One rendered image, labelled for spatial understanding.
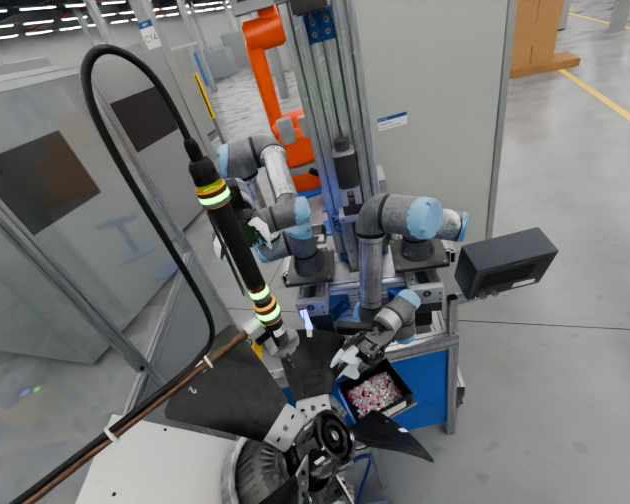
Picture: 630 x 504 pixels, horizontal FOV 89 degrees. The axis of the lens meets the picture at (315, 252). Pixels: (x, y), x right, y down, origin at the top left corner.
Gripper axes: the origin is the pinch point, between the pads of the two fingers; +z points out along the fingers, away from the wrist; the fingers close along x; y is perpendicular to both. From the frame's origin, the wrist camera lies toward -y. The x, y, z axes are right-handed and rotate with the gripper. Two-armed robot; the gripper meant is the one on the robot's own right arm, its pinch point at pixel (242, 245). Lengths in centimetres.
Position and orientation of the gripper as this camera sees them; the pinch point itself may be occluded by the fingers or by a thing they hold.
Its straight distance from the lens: 62.9
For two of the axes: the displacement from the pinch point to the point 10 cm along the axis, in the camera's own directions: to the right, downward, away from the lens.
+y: 2.3, 7.8, 5.8
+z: 2.7, 5.2, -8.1
